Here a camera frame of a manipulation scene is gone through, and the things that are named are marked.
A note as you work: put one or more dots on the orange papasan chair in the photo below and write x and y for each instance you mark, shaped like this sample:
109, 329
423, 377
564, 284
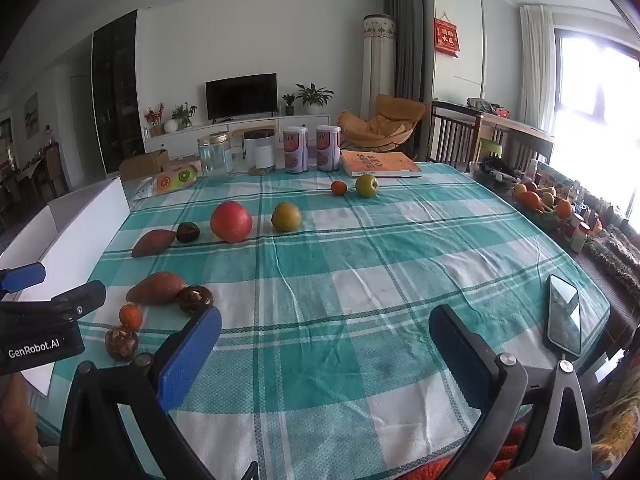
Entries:
385, 120

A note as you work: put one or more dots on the covered standing air conditioner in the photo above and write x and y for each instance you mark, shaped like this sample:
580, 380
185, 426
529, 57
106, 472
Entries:
379, 70

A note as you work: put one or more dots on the dark brown water chestnut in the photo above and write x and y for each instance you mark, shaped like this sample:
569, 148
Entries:
121, 343
187, 232

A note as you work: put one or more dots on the brown cardboard box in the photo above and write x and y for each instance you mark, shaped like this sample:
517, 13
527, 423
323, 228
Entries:
142, 165

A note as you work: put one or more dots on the clear plastic bag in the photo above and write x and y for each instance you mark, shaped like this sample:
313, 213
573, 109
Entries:
145, 189

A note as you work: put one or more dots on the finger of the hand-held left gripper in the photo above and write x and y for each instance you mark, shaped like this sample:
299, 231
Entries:
75, 299
25, 277

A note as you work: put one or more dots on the teal checked tablecloth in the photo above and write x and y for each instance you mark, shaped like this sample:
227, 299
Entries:
325, 310

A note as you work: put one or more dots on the green apple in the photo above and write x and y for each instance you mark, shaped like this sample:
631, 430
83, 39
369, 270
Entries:
367, 185

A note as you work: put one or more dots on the small orange tangerine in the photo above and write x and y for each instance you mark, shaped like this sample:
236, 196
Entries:
339, 188
131, 315

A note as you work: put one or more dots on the glass jar with white roll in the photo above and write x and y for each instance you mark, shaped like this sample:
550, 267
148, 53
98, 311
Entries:
260, 155

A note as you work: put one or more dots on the person's left hand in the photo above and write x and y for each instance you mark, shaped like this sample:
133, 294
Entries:
15, 415

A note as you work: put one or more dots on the large green potted plant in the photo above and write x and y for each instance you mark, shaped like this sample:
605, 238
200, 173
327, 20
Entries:
313, 96

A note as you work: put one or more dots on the red flower arrangement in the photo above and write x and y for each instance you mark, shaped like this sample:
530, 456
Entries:
155, 116

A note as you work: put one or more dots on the white television cabinet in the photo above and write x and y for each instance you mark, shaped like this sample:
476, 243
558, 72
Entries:
185, 140

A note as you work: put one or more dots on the orange-label white canister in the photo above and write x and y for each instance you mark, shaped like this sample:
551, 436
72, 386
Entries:
327, 148
295, 150

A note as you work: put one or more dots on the yellow-green pear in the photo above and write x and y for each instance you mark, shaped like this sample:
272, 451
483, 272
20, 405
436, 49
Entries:
286, 217

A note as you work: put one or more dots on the basket of fruit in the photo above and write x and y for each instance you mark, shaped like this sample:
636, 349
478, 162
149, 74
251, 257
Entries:
542, 202

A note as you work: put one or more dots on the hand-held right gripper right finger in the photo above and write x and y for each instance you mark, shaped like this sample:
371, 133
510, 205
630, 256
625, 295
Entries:
465, 355

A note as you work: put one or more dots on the glass jar with gold lid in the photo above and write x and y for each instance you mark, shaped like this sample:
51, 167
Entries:
215, 157

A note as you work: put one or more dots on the dark tall cabinet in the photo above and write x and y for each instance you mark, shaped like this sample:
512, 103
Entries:
117, 90

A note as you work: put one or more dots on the white round vase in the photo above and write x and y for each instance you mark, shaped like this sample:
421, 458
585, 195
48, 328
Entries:
171, 126

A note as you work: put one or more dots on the small white bottle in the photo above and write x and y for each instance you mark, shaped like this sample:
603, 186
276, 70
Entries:
579, 237

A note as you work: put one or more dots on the white foam board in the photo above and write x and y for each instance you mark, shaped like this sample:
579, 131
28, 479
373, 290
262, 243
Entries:
75, 225

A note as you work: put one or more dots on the orange book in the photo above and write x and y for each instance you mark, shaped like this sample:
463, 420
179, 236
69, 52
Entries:
380, 164

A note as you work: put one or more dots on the plump sweet potato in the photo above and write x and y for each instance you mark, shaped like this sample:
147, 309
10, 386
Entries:
155, 287

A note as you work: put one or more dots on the small potted plant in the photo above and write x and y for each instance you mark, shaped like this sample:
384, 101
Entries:
289, 102

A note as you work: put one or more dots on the white curtain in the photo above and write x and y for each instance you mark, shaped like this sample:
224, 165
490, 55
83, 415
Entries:
536, 65

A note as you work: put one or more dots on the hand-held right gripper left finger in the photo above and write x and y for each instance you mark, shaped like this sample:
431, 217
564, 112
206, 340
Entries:
189, 357

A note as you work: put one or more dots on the wooden side desk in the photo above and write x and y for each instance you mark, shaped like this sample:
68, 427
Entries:
520, 130

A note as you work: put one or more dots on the grey curtain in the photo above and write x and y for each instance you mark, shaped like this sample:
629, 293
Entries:
404, 35

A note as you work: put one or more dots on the fruit-print pack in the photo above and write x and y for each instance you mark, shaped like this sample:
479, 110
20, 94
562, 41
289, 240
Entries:
175, 179

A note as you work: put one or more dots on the black television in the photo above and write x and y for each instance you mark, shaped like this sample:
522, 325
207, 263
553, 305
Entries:
241, 96

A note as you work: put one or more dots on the large red-orange grapefruit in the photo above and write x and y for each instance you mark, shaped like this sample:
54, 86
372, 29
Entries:
231, 222

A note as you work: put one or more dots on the black smartphone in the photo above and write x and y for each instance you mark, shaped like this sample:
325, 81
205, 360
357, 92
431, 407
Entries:
565, 315

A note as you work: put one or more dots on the leafy green potted plant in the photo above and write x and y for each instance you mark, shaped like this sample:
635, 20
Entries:
184, 114

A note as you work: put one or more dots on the slim sweet potato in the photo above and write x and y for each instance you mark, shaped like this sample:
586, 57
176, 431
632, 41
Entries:
152, 243

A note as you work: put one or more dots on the red wall hanging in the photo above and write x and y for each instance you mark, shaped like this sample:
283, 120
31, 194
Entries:
446, 36

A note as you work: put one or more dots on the brown mushroom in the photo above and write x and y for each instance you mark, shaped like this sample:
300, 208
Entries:
196, 300

